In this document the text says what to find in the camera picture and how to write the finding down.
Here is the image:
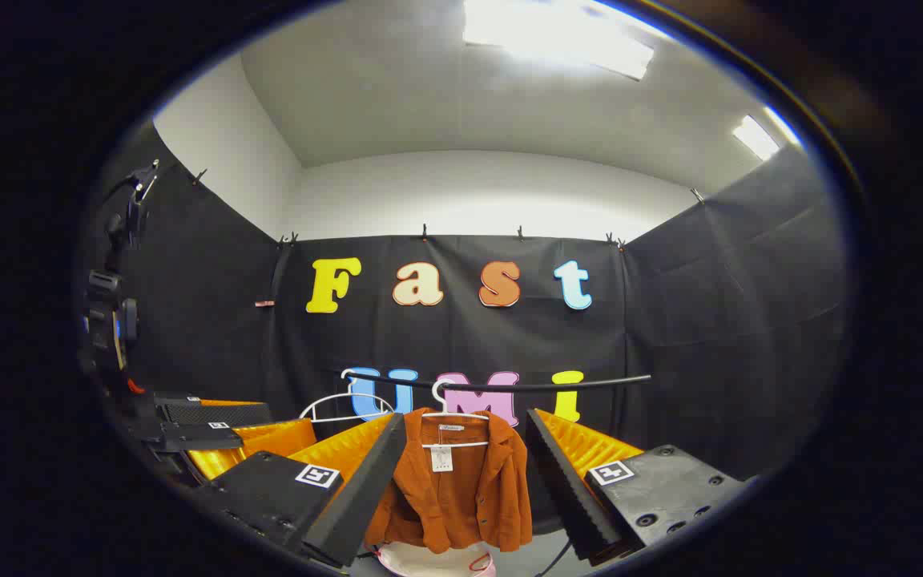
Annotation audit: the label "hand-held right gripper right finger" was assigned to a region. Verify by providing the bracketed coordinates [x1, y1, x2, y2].
[524, 407, 755, 566]

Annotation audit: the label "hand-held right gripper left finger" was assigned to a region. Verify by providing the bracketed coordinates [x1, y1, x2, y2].
[197, 413, 408, 568]

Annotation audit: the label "white laundry hamper red handles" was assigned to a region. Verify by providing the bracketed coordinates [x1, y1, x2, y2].
[373, 540, 499, 577]

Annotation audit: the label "orange corduroy jacket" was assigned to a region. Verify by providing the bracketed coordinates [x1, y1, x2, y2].
[364, 407, 534, 555]

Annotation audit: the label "white hanger with crossbar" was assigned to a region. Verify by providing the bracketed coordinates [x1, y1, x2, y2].
[421, 378, 491, 450]

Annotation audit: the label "black clothes rack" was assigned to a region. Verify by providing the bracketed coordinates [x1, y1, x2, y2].
[341, 369, 653, 394]

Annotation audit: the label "black backdrop cloth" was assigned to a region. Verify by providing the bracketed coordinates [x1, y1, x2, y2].
[81, 120, 851, 482]

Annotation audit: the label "small ceiling light panel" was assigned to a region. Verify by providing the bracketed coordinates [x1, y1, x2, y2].
[732, 114, 783, 162]

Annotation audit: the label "large ceiling light panel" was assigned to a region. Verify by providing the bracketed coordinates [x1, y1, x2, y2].
[461, 0, 656, 82]

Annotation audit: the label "black floor cable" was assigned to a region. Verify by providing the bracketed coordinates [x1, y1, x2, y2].
[536, 539, 576, 577]

